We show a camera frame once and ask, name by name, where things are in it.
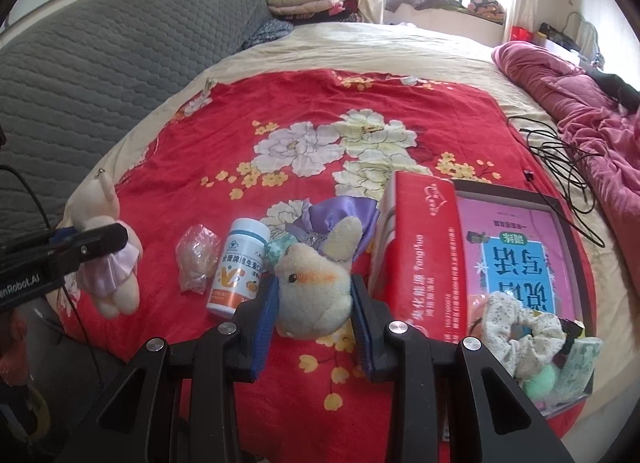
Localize white hanging cloth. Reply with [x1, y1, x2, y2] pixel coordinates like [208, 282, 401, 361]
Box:
[567, 13, 606, 69]

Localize grey quilted headboard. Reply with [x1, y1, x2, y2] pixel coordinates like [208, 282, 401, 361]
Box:
[0, 0, 273, 234]

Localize brown patterned clothes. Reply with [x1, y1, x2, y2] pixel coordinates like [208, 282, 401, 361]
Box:
[467, 0, 506, 21]

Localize plush doll with pink skirt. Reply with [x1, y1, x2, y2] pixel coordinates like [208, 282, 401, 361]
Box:
[70, 170, 143, 319]

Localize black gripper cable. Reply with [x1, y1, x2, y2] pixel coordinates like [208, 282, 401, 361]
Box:
[0, 166, 106, 389]

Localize clear plastic bag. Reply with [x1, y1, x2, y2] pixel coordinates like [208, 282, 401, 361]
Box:
[176, 224, 222, 293]

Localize white orange label bottle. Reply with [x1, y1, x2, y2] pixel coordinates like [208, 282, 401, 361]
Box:
[207, 217, 272, 319]

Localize black bag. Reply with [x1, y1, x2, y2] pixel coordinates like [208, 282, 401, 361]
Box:
[539, 22, 581, 51]

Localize black cables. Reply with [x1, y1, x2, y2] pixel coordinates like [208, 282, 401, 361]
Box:
[507, 116, 608, 249]

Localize black garment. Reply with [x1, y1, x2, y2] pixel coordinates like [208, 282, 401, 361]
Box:
[587, 70, 640, 109]

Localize white floral scrunchie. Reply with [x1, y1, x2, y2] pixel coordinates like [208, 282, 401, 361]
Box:
[482, 290, 568, 381]

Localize red cardboard box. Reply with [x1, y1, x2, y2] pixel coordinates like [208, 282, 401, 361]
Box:
[370, 170, 473, 344]

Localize purple satin bow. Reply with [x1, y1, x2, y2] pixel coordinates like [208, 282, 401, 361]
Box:
[287, 196, 381, 264]

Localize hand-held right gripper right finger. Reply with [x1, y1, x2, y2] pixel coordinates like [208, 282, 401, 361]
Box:
[350, 273, 576, 463]

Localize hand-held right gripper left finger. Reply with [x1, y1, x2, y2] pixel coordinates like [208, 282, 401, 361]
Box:
[55, 275, 281, 463]

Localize person's left hand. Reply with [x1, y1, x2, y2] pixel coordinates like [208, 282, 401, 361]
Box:
[0, 310, 33, 384]

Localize beige bedsheet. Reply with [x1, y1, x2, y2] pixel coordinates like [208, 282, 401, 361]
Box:
[60, 20, 640, 419]

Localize green patterned tissue packet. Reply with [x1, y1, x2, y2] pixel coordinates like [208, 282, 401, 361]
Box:
[265, 235, 296, 264]
[555, 335, 603, 394]

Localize pink quilt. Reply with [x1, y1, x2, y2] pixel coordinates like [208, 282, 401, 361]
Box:
[492, 40, 640, 294]

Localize red floral blanket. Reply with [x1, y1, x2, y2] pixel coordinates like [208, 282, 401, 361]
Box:
[60, 68, 598, 463]

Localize grey patterned cloth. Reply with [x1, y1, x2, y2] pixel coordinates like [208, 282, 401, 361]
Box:
[242, 18, 296, 49]

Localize cream plush rabbit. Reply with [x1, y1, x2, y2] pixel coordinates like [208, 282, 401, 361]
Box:
[274, 216, 363, 339]

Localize green pompom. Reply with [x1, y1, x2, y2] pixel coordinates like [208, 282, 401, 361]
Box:
[517, 363, 561, 399]

